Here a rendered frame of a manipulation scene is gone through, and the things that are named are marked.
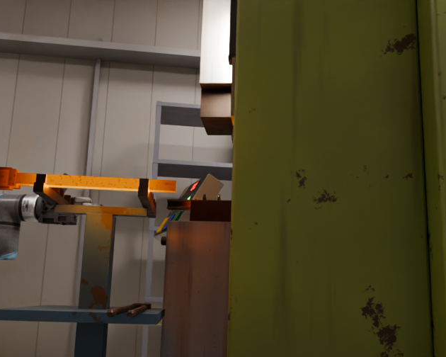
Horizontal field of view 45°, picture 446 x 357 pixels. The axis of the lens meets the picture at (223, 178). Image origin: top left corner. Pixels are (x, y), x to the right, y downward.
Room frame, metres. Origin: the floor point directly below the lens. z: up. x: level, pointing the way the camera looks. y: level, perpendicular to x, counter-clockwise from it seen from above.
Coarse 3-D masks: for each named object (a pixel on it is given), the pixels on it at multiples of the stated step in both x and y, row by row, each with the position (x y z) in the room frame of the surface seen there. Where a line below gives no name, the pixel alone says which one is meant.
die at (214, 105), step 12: (204, 96) 1.65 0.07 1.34; (216, 96) 1.64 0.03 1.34; (228, 96) 1.64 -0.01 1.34; (204, 108) 1.65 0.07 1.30; (216, 108) 1.64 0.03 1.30; (228, 108) 1.64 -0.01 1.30; (204, 120) 1.68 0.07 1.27; (216, 120) 1.68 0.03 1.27; (228, 120) 1.68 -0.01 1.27; (216, 132) 1.81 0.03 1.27; (228, 132) 1.81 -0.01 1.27
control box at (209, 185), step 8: (208, 176) 2.15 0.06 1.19; (192, 184) 2.35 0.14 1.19; (200, 184) 2.16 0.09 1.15; (208, 184) 2.15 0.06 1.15; (216, 184) 2.16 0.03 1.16; (192, 192) 2.23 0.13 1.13; (200, 192) 2.14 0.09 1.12; (208, 192) 2.15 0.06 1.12; (216, 192) 2.16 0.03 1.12; (168, 216) 2.39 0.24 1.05; (184, 216) 2.12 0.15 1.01; (160, 232) 2.33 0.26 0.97; (160, 240) 2.40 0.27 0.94
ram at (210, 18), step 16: (208, 0) 1.60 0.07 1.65; (224, 0) 1.59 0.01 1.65; (208, 16) 1.60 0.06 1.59; (224, 16) 1.59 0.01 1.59; (208, 32) 1.60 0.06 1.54; (224, 32) 1.59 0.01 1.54; (208, 48) 1.60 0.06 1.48; (224, 48) 1.59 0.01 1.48; (208, 64) 1.60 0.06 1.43; (224, 64) 1.59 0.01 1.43; (208, 80) 1.60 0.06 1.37; (224, 80) 1.59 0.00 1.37
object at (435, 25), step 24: (432, 0) 1.09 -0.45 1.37; (432, 24) 1.09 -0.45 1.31; (432, 48) 1.10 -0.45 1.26; (432, 72) 1.10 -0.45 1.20; (432, 96) 1.11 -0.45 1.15; (432, 120) 1.12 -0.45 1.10; (432, 144) 1.13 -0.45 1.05; (432, 168) 1.14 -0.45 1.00; (432, 192) 1.15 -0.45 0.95; (432, 216) 1.16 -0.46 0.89; (432, 240) 1.16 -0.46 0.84; (432, 264) 1.17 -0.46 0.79; (432, 288) 1.18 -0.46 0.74; (432, 312) 1.19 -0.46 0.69
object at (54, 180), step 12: (0, 168) 1.09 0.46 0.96; (12, 168) 1.09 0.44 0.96; (0, 180) 1.09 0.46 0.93; (12, 180) 1.08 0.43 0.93; (24, 180) 1.09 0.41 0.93; (48, 180) 1.09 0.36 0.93; (60, 180) 1.10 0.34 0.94; (72, 180) 1.10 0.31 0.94; (84, 180) 1.10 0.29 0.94; (96, 180) 1.10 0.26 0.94; (108, 180) 1.10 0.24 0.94; (120, 180) 1.11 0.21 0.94; (132, 180) 1.11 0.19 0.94; (156, 180) 1.11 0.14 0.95; (168, 180) 1.11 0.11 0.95; (168, 192) 1.14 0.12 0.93
